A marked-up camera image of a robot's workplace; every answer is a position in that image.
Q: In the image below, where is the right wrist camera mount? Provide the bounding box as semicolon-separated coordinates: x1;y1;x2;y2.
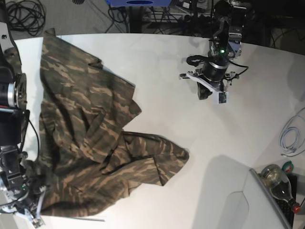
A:
0;188;47;229

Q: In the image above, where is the camouflage t-shirt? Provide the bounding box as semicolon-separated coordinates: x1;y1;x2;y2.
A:
35;29;189;217

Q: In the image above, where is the black coiled floor cable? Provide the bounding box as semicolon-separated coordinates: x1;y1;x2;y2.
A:
6;0;47;37

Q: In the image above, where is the black power strip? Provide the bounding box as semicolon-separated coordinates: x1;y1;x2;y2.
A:
183;14;213;24

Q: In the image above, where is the green tape roll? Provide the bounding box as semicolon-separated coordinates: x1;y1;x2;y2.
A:
282;161;294;174

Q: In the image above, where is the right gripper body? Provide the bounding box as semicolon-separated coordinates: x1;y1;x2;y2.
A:
14;175;48;210

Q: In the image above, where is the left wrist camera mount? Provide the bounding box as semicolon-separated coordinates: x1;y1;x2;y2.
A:
179;71;240;104

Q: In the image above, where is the clear glass bottle red cap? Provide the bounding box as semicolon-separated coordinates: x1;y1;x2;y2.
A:
260;164;301;214

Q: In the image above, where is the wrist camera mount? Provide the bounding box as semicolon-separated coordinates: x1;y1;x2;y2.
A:
0;188;47;229
179;71;240;104

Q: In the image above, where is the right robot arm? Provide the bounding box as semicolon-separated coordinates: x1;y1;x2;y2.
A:
0;18;44;214

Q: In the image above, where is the light blue coiled cable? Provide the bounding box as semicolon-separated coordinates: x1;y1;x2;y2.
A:
279;114;305;157

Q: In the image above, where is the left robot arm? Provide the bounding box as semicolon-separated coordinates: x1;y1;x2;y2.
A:
179;0;251;104

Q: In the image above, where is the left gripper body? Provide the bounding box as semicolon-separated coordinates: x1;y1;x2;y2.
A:
201;61;228;82

